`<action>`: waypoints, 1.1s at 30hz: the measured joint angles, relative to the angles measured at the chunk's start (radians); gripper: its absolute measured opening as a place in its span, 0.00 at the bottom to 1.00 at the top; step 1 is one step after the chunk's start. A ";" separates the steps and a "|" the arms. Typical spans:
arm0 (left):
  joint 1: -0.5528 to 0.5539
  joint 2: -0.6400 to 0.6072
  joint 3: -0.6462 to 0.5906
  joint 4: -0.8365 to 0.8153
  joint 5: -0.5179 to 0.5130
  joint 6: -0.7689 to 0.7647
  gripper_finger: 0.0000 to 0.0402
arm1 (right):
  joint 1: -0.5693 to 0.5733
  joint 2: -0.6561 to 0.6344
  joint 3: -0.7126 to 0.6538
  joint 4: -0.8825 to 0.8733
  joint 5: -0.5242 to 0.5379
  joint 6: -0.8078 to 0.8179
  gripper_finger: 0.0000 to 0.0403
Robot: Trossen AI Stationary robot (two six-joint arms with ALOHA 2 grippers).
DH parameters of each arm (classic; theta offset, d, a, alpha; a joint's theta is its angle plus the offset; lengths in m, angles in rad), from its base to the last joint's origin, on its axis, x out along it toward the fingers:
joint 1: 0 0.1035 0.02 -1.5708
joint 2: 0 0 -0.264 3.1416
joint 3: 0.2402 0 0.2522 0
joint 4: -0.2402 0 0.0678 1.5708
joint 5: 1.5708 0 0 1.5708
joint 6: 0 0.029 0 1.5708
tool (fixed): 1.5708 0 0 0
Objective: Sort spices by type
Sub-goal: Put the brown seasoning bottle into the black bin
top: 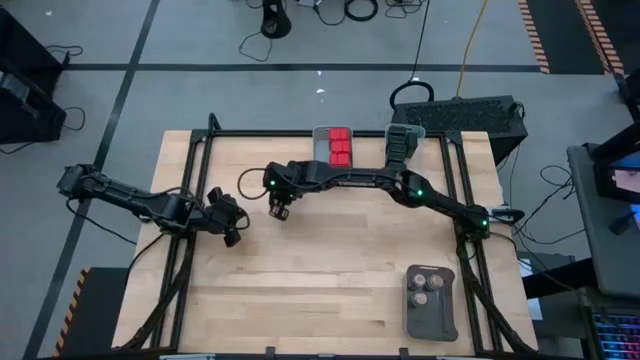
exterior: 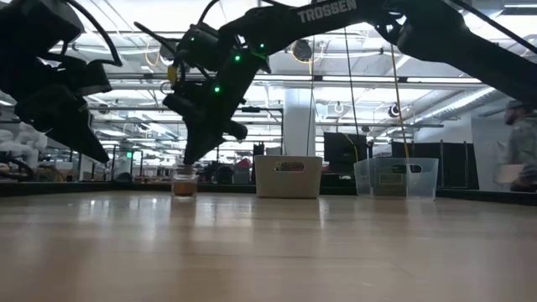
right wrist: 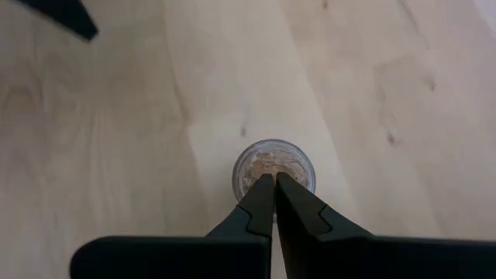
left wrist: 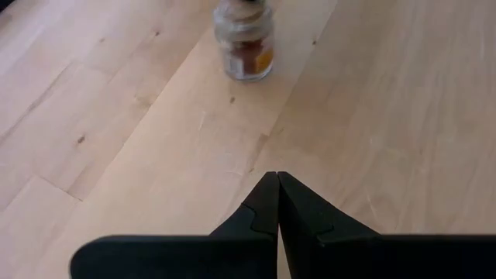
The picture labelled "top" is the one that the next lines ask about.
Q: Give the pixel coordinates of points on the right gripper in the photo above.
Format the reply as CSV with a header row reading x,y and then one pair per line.
x,y
280,187

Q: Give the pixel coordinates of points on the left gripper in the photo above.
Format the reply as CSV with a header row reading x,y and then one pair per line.
x,y
225,215

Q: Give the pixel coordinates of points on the red-lid smoked paprika tin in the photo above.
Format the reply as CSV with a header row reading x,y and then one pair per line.
x,y
339,134
340,146
340,159

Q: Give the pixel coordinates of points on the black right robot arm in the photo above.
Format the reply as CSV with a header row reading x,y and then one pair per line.
x,y
380,180

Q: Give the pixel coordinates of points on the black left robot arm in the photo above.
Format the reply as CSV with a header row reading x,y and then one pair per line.
x,y
135,200

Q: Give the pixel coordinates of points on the white plastic bin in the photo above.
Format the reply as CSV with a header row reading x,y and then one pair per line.
x,y
320,147

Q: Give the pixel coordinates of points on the clear plastic bin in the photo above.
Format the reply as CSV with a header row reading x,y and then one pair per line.
x,y
420,132

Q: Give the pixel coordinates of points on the black mat, orange stripes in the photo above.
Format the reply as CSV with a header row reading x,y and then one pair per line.
x,y
100,310
565,35

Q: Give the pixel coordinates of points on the black stand base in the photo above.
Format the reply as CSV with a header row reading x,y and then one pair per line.
x,y
275,22

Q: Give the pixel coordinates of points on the black computer case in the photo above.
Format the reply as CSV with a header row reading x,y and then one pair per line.
x,y
460,117

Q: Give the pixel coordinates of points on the dark grey plastic bin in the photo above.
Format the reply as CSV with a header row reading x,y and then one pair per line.
x,y
437,320

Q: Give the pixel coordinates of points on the black equipment case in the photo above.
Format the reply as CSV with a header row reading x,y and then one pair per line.
x,y
30,115
25,45

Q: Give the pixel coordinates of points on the black power adapter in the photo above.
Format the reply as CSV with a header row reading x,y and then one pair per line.
x,y
507,215

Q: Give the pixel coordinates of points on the grey desk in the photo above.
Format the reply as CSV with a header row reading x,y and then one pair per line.
x,y
600,240

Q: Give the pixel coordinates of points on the black monitor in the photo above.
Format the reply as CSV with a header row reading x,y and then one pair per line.
x,y
607,175

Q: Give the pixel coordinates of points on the rainbow backlit keyboard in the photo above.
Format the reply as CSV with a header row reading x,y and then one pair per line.
x,y
617,340

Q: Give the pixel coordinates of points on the black metal table frame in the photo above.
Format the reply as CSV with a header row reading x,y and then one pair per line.
x,y
260,133

